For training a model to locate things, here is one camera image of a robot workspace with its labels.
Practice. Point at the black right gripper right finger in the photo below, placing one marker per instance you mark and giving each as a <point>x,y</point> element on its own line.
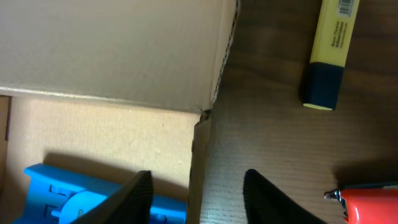
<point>265,203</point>

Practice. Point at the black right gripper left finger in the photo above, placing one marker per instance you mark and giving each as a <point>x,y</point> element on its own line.
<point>129,205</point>

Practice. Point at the red handled pliers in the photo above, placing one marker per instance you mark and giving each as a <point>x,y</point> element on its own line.
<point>367,205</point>

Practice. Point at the yellow highlighter pen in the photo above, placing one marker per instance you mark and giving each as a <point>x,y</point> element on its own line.
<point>329,53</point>

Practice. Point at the blue plastic tool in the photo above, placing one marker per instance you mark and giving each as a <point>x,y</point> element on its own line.
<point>57,195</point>

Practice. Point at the open cardboard box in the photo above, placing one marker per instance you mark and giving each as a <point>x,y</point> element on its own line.
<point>110,88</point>

